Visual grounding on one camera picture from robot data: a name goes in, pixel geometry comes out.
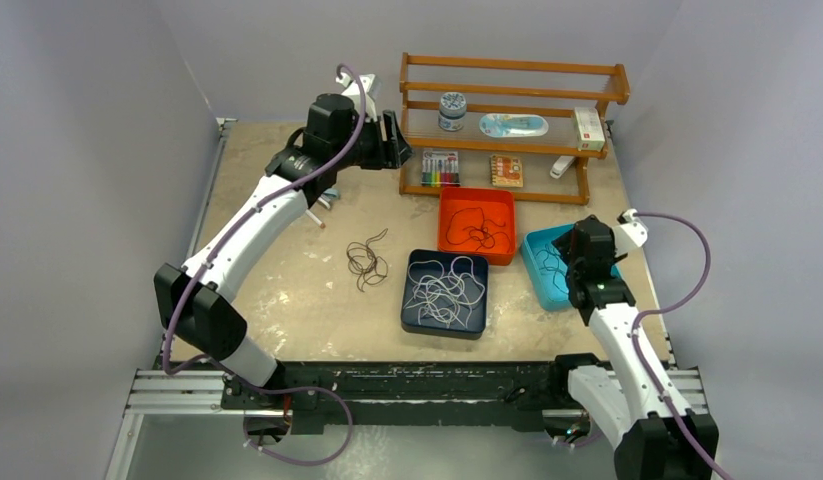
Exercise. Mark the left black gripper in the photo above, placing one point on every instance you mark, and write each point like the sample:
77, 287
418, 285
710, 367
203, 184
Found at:
390, 153

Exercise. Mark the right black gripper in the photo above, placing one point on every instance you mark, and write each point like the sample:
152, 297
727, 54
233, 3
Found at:
565, 244

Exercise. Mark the dark blue plastic bin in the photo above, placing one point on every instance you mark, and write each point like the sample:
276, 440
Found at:
445, 294

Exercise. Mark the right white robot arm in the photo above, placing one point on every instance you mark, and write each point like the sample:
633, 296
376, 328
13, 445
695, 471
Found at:
652, 428

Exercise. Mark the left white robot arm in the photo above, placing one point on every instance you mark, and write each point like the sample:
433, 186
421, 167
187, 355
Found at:
195, 299

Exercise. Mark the coloured marker pen pack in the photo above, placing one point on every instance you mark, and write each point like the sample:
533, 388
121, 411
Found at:
440, 168

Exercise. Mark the light blue plastic bin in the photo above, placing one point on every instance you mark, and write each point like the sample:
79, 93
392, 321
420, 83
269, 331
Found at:
548, 275

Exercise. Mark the white blue lidded jar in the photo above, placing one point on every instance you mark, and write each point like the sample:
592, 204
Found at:
451, 111

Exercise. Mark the light blue stapler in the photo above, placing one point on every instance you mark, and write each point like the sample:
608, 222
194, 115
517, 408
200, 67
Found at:
329, 198

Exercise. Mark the white small device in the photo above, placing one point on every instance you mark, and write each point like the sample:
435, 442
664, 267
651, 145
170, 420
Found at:
560, 166

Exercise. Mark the blue packaged item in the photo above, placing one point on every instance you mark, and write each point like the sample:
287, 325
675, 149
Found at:
499, 125

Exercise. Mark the white orange marker pen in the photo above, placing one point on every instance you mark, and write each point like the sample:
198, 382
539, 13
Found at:
315, 219

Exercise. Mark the orange plastic bin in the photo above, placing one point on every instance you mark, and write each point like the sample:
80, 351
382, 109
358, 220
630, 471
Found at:
478, 221

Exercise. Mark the orange spiral notebook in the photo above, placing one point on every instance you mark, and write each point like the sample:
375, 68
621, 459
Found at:
506, 171

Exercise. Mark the white red box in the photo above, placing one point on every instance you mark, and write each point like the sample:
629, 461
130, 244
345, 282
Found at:
589, 129

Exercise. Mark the wooden shelf rack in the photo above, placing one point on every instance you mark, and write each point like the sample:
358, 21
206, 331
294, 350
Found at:
550, 90

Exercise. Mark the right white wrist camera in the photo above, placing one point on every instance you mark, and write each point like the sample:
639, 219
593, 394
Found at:
629, 234

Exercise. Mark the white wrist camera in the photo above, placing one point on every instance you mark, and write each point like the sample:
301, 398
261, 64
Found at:
629, 234
366, 86

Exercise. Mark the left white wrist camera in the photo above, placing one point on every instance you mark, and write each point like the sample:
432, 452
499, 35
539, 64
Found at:
366, 86

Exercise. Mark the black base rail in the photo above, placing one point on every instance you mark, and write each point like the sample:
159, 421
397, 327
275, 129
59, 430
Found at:
312, 408

